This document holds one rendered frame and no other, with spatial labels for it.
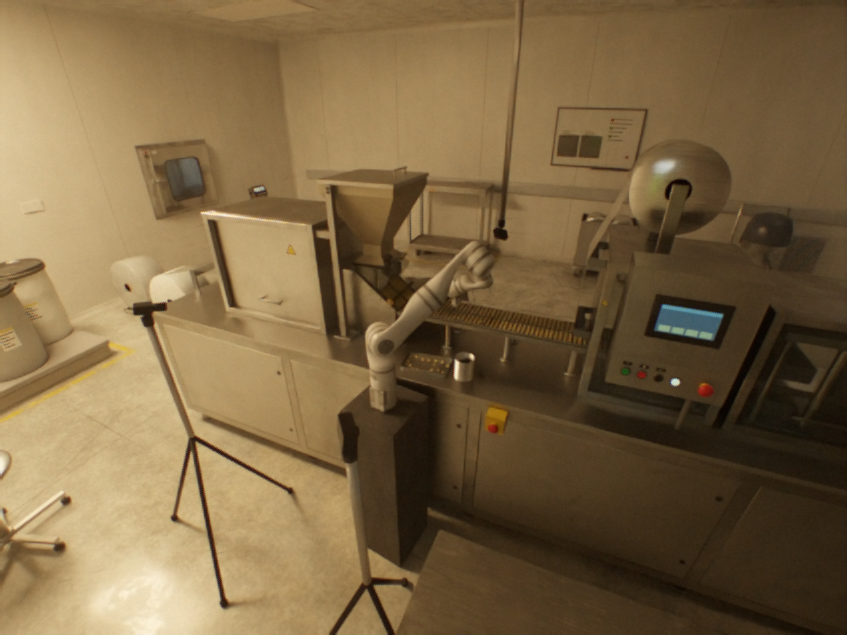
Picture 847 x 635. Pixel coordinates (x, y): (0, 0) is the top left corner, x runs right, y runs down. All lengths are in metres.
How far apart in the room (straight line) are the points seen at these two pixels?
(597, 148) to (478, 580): 4.69
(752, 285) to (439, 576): 1.12
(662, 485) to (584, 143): 4.17
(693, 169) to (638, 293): 0.43
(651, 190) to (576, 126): 3.80
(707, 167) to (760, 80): 3.95
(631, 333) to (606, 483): 0.63
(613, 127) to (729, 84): 1.10
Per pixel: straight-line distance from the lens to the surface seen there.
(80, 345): 4.06
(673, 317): 1.30
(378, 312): 1.84
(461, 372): 1.58
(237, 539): 2.26
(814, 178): 5.65
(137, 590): 2.31
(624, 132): 5.21
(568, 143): 5.22
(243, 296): 2.27
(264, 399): 2.28
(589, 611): 1.24
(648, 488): 1.70
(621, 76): 5.23
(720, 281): 1.29
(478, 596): 1.20
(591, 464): 1.64
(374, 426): 1.42
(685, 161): 1.46
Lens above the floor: 1.77
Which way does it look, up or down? 28 degrees down
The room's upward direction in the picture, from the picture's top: straight up
